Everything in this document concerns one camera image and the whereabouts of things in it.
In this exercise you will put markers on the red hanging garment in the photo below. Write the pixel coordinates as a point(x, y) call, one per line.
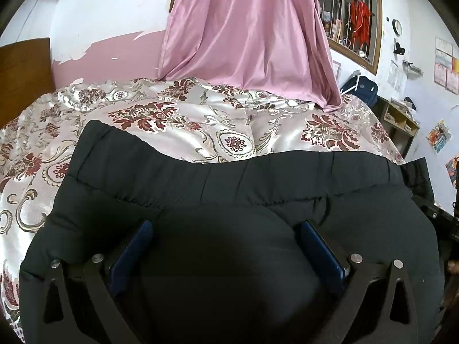
point(360, 21)

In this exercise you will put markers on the small wall shelf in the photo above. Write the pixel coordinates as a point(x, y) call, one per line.
point(412, 67)

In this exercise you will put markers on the wooden cubby shelf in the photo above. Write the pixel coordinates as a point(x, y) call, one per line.
point(407, 134)

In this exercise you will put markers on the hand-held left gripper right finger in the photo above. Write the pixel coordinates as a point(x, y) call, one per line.
point(322, 258)

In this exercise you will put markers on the pink satin curtain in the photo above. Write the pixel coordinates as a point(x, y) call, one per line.
point(251, 25)

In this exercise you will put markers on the orange wall poster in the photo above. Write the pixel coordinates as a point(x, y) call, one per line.
point(455, 75)

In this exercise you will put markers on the black cap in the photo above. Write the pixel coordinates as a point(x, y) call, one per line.
point(410, 103)

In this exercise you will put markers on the colourful cartoon wall poster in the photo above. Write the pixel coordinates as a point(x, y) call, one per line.
point(439, 137)
point(452, 166)

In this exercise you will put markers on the barred window with wooden frame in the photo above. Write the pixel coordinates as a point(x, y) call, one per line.
point(340, 7)

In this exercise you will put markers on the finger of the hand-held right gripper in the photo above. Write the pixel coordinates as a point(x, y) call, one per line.
point(441, 222)

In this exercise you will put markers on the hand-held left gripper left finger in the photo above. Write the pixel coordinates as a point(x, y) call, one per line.
point(131, 258)

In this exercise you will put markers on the black trousers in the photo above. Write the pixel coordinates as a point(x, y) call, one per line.
point(229, 193)

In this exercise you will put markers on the dark blue backpack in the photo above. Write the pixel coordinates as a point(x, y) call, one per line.
point(364, 87)

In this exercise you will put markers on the black wall fixture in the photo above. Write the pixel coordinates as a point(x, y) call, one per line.
point(399, 49)

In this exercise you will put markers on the round wall clock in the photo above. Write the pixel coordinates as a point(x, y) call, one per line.
point(397, 27)

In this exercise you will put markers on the floral satin bedspread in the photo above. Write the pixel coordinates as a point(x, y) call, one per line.
point(161, 114)

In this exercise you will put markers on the white paper sheet on wall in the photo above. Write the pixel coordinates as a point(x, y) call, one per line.
point(396, 75)

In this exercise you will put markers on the white wall calendar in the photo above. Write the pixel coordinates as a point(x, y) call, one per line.
point(443, 61)

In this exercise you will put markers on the wooden headboard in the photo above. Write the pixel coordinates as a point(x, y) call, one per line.
point(25, 75)

